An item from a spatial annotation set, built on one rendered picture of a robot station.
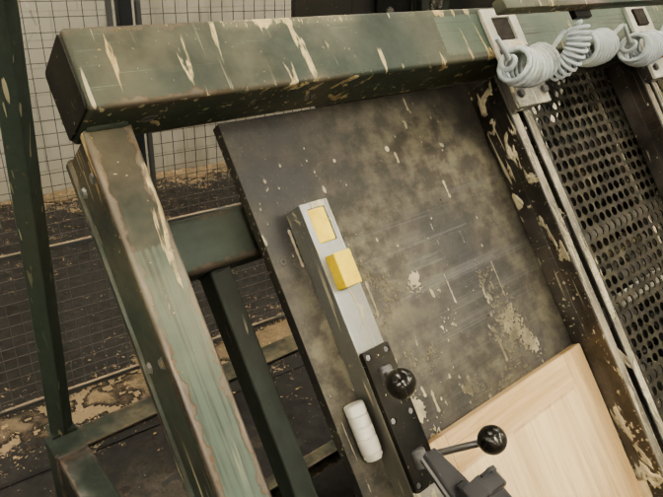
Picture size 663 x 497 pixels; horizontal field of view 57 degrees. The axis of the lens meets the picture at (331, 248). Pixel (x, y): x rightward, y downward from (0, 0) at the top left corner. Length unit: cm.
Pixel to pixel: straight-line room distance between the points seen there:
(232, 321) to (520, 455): 51
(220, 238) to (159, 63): 25
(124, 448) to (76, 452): 113
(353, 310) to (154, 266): 28
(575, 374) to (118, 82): 89
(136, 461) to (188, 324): 210
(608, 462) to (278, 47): 89
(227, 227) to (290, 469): 35
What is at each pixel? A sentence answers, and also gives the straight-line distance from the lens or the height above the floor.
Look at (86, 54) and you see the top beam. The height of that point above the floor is 185.
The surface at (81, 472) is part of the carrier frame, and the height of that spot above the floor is 79.
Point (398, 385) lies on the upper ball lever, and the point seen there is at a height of 152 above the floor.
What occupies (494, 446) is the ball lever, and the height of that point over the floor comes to 142.
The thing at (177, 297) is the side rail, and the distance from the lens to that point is 73.
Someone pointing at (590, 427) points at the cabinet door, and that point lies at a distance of 121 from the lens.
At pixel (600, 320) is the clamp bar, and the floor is 139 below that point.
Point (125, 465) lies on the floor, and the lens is 280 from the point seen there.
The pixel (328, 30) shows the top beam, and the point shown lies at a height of 186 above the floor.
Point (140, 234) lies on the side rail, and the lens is 74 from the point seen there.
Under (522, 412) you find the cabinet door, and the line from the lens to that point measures 108.
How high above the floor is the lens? 198
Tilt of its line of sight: 27 degrees down
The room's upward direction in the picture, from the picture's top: 3 degrees clockwise
